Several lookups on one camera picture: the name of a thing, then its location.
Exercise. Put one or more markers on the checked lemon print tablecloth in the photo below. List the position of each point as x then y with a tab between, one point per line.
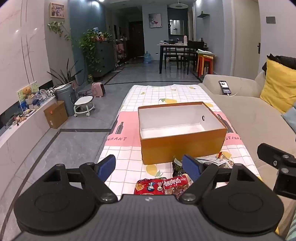
129	162

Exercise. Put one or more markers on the green wall shelf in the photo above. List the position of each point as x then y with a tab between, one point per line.
203	15

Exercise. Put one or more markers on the round pendant lamp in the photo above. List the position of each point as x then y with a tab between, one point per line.
178	5

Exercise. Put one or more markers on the striped folded cloth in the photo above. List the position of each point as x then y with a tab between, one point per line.
205	52

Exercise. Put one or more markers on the framed floral painting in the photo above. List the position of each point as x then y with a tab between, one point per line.
155	20

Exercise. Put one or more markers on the wooden framed picture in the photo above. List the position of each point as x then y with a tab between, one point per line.
57	10

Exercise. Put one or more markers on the long leaf potted plant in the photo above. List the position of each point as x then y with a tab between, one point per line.
66	76

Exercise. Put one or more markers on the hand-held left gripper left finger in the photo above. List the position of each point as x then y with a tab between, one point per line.
106	167

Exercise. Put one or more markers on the hanging wall plant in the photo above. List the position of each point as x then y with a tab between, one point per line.
56	26

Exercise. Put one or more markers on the small green can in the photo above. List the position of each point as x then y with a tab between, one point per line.
90	79

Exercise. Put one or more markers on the brown cardboard box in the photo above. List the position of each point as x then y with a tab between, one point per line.
55	115

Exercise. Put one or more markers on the dark blanket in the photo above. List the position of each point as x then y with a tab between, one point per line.
284	61

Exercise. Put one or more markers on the white bottle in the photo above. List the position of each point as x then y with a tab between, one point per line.
185	39

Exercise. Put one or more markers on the trailing green pothos plant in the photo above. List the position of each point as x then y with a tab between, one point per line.
89	48

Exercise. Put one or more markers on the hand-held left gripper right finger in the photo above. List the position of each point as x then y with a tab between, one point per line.
190	166

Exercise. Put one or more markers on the stack of coloured stools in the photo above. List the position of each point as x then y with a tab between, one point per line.
203	62

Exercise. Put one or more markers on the dark grey switch panel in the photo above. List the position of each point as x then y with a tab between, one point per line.
270	19

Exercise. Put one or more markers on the clear snack packet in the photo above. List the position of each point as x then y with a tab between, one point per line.
173	191

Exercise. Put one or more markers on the dark grey drawer cabinet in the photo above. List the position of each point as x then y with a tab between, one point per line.
104	58

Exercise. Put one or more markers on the black smartphone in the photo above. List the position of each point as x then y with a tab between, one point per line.
224	87

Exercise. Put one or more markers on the white rolling stool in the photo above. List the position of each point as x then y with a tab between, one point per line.
83	100

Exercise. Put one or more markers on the light blue cushion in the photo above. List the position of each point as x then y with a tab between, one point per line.
291	120

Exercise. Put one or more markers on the yellow cushion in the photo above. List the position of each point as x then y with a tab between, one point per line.
279	88

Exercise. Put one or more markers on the teddy bear picture card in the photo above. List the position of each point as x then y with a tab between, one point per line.
26	92

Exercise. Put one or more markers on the dark dining chair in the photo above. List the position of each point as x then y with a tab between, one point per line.
173	56
192	46

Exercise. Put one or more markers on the blue water jug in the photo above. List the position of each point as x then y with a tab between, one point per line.
147	58

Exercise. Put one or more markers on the white snack packet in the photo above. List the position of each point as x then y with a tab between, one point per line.
208	161

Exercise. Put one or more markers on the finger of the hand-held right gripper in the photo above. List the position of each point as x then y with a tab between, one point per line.
268	153

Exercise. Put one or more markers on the red yellow snack packet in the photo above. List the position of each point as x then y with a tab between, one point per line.
224	163

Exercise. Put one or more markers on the beige sofa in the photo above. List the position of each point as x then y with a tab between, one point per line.
242	115

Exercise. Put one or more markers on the dining table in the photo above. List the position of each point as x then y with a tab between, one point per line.
173	45

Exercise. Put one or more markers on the wall mirror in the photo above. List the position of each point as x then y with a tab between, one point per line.
177	27

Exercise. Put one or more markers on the grey door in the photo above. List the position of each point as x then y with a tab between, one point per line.
245	46

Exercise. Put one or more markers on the black green snack packet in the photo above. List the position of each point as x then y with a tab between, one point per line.
178	169

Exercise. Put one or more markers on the shoe rack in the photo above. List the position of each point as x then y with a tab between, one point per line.
120	49

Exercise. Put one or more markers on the grey trash bin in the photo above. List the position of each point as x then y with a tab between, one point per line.
64	99

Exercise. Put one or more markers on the orange cardboard box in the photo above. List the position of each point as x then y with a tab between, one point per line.
180	148

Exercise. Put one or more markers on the red labelled snack packet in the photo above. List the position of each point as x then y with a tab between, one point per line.
175	182

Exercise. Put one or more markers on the cluster of small trinkets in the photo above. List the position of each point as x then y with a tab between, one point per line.
45	95

